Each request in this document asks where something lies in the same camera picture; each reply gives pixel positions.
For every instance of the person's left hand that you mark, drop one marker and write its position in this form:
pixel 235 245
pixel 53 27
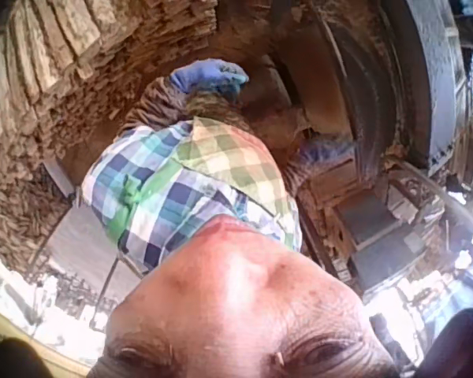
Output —
pixel 205 76

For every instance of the person's right hand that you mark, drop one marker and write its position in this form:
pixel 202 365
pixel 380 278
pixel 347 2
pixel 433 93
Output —
pixel 319 151

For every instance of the brown veneer machine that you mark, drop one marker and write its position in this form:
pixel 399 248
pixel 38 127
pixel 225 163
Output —
pixel 323 78

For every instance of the grey metal frame table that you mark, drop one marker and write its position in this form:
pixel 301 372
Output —
pixel 83 236

